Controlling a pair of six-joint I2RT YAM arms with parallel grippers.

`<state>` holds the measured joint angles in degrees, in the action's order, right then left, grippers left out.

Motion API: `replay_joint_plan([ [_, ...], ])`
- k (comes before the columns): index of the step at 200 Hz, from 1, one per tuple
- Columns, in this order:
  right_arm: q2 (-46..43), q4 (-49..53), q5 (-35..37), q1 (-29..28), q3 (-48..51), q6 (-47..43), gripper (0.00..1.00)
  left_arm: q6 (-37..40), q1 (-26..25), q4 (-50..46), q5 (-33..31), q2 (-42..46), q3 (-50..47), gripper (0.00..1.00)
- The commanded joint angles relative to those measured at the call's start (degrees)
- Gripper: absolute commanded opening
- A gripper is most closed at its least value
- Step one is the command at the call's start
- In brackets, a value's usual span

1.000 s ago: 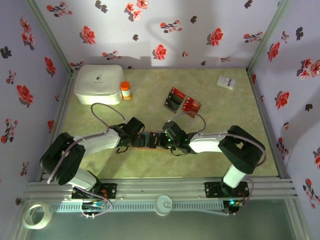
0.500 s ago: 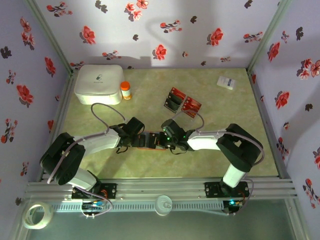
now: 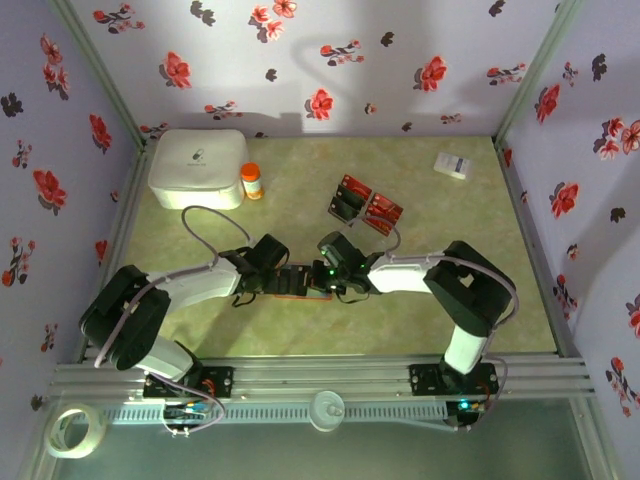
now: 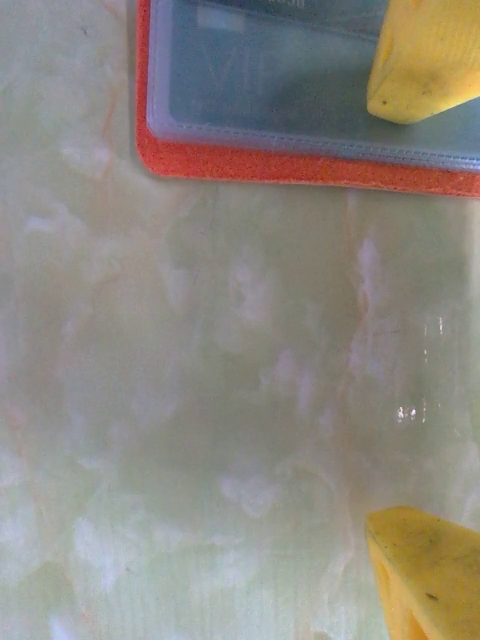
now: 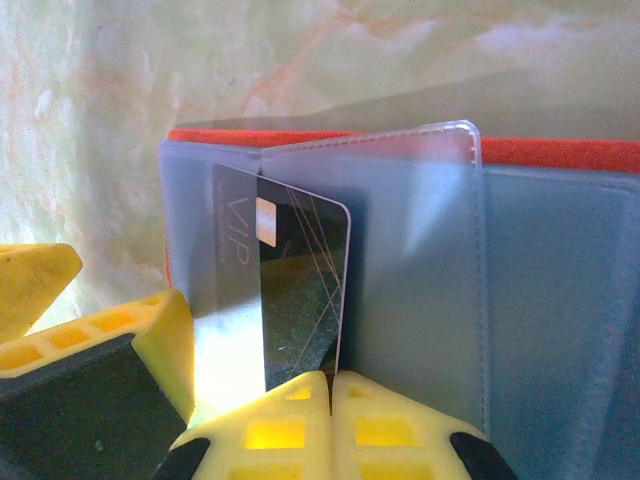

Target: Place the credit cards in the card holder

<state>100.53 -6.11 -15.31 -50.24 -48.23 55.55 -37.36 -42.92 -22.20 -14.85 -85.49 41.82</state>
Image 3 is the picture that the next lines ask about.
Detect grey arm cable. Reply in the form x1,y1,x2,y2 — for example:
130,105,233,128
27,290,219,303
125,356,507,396
93,205,258,437
339,215,519,434

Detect clear tape roll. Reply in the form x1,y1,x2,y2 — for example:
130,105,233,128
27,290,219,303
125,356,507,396
43,403,108,460

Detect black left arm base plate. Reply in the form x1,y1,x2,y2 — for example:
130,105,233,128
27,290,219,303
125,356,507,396
142,365,235,400

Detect aluminium side rail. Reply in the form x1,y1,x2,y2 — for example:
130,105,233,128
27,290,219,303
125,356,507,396
493,137,584,359
77,142,152,362

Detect orange card holder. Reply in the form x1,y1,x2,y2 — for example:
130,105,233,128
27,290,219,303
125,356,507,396
272,263,334,303

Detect white medicine case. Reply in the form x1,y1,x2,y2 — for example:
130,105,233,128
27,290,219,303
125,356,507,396
148,128,249,211

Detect orange pill bottle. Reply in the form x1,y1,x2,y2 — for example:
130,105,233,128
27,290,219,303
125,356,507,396
240,162,266,201

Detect small white box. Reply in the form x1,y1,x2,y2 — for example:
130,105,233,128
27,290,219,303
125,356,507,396
432,151,475,182

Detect aluminium front rail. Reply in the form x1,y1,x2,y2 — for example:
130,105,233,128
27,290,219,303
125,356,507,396
49,355,596,402

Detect grey left arm cable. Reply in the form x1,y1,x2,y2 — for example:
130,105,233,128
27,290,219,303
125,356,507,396
93,205,258,437

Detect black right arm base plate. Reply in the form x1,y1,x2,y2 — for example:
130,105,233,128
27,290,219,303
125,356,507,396
408,363,501,398

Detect red VIP card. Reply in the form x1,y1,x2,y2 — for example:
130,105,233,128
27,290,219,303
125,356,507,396
341,173,374,198
366,205,401,237
372,193,405,217

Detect grey slotted cable duct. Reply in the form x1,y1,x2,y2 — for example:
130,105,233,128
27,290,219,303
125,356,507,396
102,402,449,427

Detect aluminium corner post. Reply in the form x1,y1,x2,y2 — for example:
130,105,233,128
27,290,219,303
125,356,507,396
493,0,587,145
47,0,147,147

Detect red and black packets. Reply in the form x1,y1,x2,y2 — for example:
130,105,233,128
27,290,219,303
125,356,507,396
326,172,406,239

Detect grey right arm cable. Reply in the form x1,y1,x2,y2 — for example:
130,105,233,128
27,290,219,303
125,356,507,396
339,215,519,434

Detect small controller circuit board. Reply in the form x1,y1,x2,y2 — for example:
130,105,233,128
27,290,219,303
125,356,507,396
447,397,487,432
163,402,210,422

